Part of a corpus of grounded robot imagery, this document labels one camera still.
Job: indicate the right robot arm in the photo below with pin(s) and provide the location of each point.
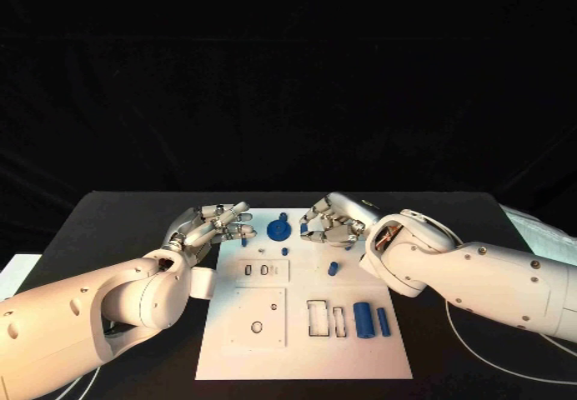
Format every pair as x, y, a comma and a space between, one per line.
487, 281

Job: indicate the thick blue cylinder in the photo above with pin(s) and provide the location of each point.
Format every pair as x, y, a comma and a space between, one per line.
364, 320

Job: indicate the blue gear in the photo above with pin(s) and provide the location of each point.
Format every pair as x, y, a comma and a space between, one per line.
279, 230

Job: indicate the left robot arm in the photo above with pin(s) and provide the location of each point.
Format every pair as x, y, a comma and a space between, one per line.
54, 315

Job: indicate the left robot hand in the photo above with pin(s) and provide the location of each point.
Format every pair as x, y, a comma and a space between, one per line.
198, 229

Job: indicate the thin long blue cylinder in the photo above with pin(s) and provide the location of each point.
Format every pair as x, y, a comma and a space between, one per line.
384, 322

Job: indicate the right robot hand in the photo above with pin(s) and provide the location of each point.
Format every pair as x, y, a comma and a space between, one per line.
347, 208

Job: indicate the white task board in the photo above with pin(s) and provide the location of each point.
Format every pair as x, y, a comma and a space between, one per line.
306, 356

